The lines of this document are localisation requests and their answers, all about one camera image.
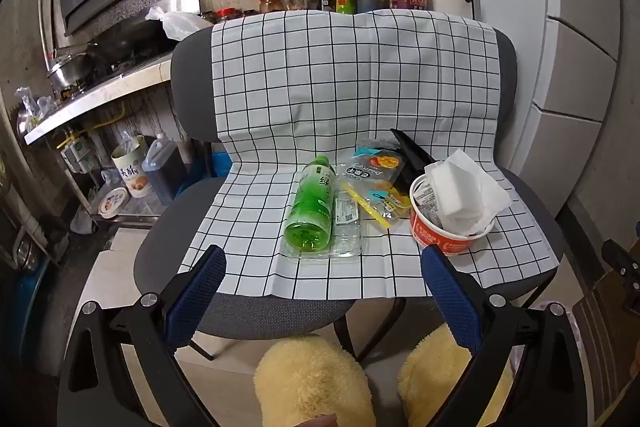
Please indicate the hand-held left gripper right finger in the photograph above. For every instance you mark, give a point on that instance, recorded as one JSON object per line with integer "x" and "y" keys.
{"x": 452, "y": 297}

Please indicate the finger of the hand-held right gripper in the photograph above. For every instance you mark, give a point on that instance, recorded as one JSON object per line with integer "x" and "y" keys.
{"x": 627, "y": 274}

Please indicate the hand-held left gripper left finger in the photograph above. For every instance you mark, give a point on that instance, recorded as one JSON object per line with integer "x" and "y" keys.
{"x": 195, "y": 302}

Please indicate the red paper bowl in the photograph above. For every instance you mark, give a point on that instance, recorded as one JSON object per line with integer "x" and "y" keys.
{"x": 440, "y": 244}

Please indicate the silver seasoning sachet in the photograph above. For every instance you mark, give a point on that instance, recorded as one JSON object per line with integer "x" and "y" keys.
{"x": 425, "y": 202}

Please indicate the white tissue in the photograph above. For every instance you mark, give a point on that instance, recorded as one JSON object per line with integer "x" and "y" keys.
{"x": 465, "y": 192}

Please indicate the clear plastic container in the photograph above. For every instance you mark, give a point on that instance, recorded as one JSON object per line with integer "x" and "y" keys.
{"x": 347, "y": 232}

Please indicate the yellow strip wrapper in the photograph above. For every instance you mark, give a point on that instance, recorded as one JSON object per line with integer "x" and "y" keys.
{"x": 367, "y": 204}

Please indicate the green plastic bottle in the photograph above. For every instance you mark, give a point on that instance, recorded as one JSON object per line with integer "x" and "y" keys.
{"x": 310, "y": 202}

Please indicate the teal mango snack packet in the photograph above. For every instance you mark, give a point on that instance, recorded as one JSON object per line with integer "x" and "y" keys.
{"x": 377, "y": 159}

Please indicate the grey office chair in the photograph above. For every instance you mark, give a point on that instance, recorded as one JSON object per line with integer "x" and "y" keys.
{"x": 537, "y": 227}
{"x": 250, "y": 317}

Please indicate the white round tub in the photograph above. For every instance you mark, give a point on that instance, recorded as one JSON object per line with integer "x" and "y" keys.
{"x": 112, "y": 203}

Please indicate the dark liquid plastic jug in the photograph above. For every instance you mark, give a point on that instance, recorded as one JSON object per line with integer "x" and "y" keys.
{"x": 165, "y": 172}

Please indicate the person's left leg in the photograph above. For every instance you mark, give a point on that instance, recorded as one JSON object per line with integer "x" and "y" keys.
{"x": 310, "y": 382}

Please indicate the printed paper tub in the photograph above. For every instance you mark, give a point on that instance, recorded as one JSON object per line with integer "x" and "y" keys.
{"x": 132, "y": 169}

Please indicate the white kitchen counter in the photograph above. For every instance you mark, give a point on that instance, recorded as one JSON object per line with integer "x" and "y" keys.
{"x": 100, "y": 99}

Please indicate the white refrigerator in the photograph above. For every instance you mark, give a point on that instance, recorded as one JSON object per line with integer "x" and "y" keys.
{"x": 575, "y": 57}

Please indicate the white black checkered cloth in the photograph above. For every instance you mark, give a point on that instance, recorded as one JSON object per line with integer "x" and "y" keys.
{"x": 300, "y": 82}

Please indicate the steel pot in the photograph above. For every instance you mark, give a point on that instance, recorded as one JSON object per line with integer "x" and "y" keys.
{"x": 70, "y": 72}

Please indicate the black wok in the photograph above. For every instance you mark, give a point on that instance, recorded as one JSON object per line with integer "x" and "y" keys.
{"x": 130, "y": 34}

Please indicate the white plastic bag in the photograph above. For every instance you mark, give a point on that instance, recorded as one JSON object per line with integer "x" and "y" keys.
{"x": 182, "y": 24}

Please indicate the red lid sauce jar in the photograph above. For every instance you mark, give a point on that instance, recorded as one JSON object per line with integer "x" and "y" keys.
{"x": 271, "y": 4}

